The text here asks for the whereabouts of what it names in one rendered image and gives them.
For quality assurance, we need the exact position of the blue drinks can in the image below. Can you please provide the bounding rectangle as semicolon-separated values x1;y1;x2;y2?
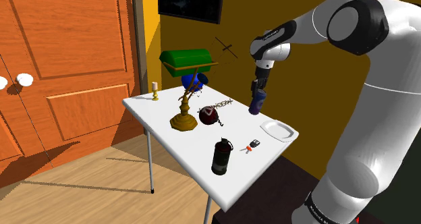
248;88;268;116

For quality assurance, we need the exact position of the white rectangular plate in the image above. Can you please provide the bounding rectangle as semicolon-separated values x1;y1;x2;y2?
259;119;296;143

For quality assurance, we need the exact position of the dark red round bomb toy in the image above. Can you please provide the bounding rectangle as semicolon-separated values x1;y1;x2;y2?
198;105;225;128

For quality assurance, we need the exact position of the black car key red tag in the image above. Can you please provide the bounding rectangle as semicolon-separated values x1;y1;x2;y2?
239;138;262;155

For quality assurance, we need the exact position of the blue round vase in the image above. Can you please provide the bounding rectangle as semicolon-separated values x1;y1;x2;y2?
181;72;209;93

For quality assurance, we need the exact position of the green banker's lamp brass base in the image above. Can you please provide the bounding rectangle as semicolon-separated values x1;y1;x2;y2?
159;48;219;132

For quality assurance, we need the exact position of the white folding table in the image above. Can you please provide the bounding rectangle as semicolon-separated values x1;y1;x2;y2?
122;84;300;224

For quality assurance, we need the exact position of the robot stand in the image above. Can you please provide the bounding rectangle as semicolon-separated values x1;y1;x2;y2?
210;155;331;224

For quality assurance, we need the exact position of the orange wooden door white knob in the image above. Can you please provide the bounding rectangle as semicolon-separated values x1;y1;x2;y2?
0;0;146;171
0;55;54;189

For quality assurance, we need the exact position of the thin black wire frame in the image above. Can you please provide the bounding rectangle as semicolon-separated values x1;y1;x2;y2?
210;36;240;74

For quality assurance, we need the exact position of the thin grey wire piece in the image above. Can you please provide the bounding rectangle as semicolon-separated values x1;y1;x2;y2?
208;99;235;109

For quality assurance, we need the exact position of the black canister with ring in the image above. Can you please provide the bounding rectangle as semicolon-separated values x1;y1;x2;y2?
210;137;235;177

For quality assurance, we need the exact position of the dark framed wall picture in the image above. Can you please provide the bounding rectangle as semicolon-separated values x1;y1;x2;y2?
157;0;226;25

